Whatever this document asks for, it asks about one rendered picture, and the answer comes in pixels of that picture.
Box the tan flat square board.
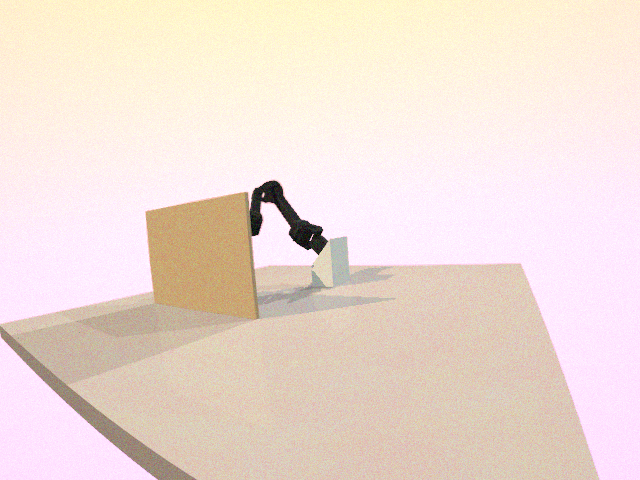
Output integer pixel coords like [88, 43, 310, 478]
[145, 192, 259, 319]

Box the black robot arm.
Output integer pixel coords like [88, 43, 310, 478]
[250, 180, 328, 255]

